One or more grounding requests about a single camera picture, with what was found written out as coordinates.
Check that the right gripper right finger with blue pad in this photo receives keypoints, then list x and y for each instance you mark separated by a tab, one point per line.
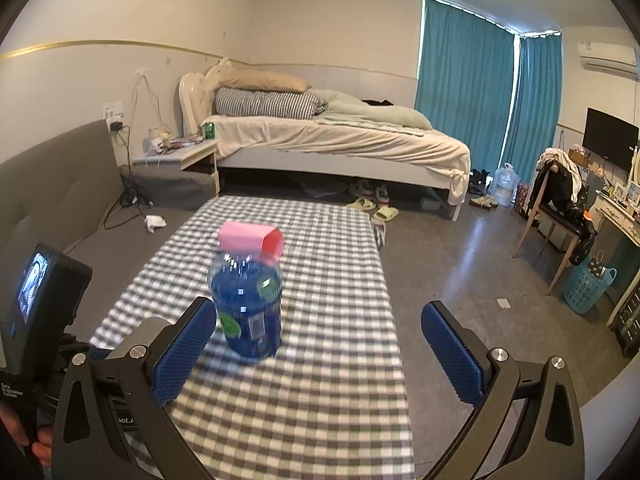
547	440

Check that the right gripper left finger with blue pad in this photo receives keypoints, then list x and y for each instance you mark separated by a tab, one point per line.
190	334

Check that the person's left hand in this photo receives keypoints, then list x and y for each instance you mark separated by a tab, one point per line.
41	447

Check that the blue plastic water bottle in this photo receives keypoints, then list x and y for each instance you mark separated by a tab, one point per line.
247	291

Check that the crumpled white tissue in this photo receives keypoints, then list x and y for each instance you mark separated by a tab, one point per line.
152	223

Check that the pink rectangular box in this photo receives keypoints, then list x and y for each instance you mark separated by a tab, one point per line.
250	238

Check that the teal laundry basket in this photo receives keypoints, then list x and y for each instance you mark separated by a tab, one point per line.
586	284

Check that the light green slipper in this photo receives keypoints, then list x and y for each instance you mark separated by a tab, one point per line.
363	204
385	214

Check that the wooden chair with clothes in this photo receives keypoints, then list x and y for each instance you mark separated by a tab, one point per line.
559	196

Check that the large clear water jug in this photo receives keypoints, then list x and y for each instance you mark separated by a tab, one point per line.
504	185

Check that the grey fabric sofa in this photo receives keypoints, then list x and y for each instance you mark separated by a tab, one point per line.
69	193

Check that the white bedside table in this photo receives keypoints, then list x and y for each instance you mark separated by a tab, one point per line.
197	162

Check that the white dressing table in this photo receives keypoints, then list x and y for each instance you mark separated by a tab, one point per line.
614	213

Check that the beige bed sheet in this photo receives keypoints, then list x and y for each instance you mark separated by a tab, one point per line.
351	149

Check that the green soda can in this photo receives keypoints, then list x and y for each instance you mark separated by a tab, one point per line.
209	131

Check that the checkered folded quilt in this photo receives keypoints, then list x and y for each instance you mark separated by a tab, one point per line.
247	103

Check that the teal curtain right panel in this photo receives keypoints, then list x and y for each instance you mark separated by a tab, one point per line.
537	103

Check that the teal curtain panel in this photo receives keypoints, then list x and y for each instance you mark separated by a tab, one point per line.
465	79
537	103

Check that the black television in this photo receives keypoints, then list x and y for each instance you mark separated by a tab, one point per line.
611	138

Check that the beige pillow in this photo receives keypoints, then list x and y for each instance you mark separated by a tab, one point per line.
259	80

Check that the light green blanket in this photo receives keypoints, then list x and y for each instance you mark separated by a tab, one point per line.
342	106

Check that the teal curtain left panel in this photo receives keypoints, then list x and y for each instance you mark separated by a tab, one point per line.
465	79

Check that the white air conditioner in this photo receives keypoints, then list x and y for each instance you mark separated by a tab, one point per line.
613	59

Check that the black camera with screen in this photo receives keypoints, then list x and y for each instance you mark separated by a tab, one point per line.
46	302

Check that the white wall socket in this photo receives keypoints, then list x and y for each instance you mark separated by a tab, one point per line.
113	111

